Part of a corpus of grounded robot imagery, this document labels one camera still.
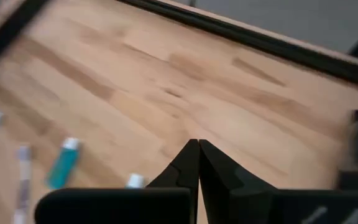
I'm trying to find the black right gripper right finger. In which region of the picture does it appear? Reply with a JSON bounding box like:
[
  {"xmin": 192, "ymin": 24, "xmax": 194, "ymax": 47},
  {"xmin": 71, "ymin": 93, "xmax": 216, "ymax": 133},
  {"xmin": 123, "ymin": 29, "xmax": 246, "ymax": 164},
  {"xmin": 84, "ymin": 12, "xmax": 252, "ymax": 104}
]
[{"xmin": 199, "ymin": 139, "xmax": 358, "ymax": 224}]

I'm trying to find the teal bottle white cap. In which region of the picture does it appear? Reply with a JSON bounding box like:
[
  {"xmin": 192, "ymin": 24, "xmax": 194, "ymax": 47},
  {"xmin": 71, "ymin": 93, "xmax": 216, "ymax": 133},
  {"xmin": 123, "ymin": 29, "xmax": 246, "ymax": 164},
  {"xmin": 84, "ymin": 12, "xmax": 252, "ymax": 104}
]
[
  {"xmin": 44, "ymin": 136, "xmax": 82, "ymax": 190},
  {"xmin": 125, "ymin": 173, "xmax": 147, "ymax": 189}
]

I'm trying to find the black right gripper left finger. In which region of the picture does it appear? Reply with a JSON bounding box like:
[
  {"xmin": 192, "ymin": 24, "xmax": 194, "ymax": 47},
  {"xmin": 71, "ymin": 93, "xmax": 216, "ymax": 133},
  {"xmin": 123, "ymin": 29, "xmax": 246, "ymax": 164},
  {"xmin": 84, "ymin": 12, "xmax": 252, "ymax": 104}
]
[{"xmin": 34, "ymin": 138, "xmax": 201, "ymax": 224}]

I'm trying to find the black aluminium table frame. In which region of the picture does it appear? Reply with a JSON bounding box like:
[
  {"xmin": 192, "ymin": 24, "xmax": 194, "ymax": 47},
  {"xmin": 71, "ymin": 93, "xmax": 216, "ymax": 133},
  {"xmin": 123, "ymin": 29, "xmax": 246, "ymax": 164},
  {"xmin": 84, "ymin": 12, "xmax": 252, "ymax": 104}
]
[{"xmin": 0, "ymin": 0, "xmax": 358, "ymax": 91}]

